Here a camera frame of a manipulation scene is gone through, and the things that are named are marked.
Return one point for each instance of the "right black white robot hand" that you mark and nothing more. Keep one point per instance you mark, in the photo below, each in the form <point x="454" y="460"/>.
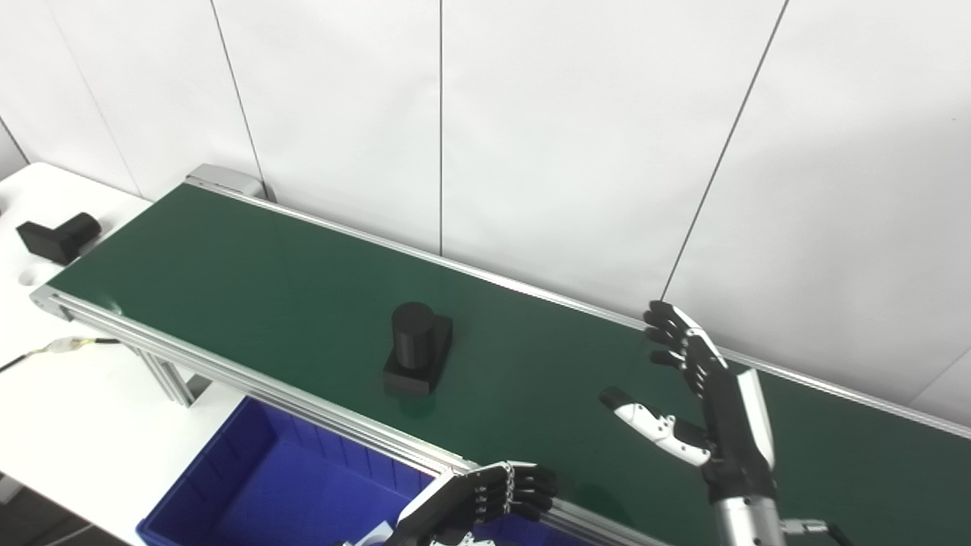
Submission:
<point x="732" y="432"/>

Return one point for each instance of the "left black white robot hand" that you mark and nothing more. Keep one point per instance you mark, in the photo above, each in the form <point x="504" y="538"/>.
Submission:
<point x="455" y="504"/>

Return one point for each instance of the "black cylinder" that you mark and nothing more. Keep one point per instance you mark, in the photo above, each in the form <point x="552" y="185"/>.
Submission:
<point x="57" y="236"/>
<point x="413" y="341"/>

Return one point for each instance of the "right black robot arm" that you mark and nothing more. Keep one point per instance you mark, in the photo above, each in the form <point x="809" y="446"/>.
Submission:
<point x="747" y="523"/>

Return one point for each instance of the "blue plastic bin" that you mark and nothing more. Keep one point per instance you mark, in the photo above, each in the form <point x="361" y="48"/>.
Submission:
<point x="288" y="485"/>

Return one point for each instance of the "aluminium conveyor support leg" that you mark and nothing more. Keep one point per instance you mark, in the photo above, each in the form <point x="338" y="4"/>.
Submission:
<point x="171" y="379"/>

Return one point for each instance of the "green conveyor belt aluminium frame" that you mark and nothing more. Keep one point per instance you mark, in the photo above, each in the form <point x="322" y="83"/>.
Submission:
<point x="265" y="288"/>

